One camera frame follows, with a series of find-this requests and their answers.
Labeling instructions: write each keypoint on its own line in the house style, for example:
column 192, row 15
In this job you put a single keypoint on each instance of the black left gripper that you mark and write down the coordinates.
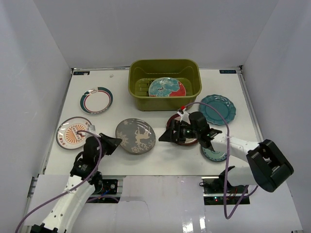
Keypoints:
column 104, row 143

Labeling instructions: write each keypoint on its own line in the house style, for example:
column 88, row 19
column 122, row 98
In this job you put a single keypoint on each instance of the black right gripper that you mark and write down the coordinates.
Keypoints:
column 177, row 126

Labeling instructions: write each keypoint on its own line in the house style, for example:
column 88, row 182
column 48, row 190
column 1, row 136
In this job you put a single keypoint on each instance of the dark red rimmed plate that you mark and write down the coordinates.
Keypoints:
column 189, row 141

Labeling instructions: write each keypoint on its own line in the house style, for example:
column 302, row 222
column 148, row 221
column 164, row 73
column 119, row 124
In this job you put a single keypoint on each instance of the grey reindeer plate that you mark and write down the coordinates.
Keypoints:
column 137, row 136

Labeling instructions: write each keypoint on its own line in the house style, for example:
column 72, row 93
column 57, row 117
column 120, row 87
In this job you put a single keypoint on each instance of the red teal floral plate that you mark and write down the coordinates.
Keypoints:
column 166, row 87

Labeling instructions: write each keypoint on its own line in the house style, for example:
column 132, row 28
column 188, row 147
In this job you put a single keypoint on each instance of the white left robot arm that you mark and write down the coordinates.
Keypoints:
column 83, row 181

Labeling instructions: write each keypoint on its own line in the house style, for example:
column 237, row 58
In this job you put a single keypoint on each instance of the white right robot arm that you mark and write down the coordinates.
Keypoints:
column 267, row 167

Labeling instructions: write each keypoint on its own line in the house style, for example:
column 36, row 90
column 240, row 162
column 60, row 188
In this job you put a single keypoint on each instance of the olive green plastic bin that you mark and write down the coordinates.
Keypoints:
column 143, row 72

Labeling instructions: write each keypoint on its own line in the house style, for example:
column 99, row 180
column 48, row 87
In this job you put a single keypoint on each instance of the orange sunburst plate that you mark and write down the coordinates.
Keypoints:
column 67, row 137

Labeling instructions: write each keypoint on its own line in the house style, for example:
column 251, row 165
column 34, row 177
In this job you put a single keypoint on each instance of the white plate teal rim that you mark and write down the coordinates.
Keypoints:
column 96, row 101

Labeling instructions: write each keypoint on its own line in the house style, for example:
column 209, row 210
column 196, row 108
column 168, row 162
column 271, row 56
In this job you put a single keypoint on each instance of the small blue white plate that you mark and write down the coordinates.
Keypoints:
column 214, row 156

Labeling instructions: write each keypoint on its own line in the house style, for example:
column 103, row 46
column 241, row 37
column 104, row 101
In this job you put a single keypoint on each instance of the teal scalloped plate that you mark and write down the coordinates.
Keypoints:
column 215, row 108

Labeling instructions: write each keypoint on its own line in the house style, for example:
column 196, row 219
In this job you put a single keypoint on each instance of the left blue table label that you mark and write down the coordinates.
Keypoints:
column 81, row 73

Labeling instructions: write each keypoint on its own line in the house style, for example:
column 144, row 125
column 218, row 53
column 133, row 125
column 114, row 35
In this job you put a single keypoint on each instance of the blue table label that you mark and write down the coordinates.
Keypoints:
column 227, row 71
column 81, row 73

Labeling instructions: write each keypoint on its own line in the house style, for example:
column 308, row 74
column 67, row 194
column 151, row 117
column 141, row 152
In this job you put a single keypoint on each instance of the right blue table label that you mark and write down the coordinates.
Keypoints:
column 227, row 71

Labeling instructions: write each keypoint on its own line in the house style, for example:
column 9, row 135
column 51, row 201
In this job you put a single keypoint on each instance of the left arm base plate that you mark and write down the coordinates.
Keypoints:
column 105, row 192

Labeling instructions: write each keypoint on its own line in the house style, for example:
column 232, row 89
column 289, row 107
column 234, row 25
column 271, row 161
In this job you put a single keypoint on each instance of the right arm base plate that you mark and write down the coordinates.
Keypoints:
column 213, row 192

